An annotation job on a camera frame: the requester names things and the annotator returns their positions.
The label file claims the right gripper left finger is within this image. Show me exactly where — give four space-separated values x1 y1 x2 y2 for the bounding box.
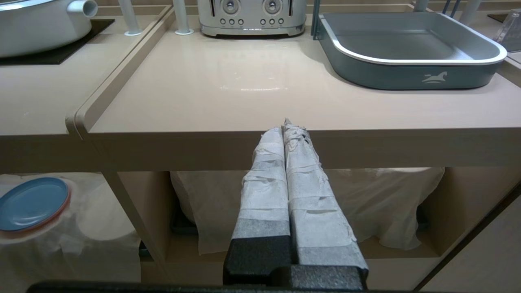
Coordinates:
223 127 292 286

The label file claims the clear plastic container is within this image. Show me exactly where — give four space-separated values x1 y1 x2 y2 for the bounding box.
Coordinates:
494 9 521 53

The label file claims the grey tray with white rim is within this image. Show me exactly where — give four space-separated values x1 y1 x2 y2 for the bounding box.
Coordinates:
318 11 508 90

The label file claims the black cooktop mat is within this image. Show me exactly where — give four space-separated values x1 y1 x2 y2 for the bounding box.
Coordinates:
0 19 115 66

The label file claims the silver toaster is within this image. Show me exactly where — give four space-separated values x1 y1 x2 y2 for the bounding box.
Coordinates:
197 0 307 37

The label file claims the beige shelf unit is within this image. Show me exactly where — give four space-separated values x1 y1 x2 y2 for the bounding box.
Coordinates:
0 3 521 293

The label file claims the white post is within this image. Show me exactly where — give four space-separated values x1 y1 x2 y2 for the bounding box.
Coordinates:
118 0 142 36
173 0 195 35

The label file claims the white cloth cover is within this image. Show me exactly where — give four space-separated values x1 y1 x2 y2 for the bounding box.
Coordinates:
170 167 445 256
0 173 141 293

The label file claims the white pan with spout handle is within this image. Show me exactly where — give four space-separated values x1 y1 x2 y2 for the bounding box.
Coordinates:
0 0 98 58

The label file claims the blue plate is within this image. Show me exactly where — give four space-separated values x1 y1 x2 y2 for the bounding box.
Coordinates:
0 177 69 232

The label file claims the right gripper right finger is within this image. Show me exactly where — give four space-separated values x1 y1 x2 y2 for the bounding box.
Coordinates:
282 118 369 290

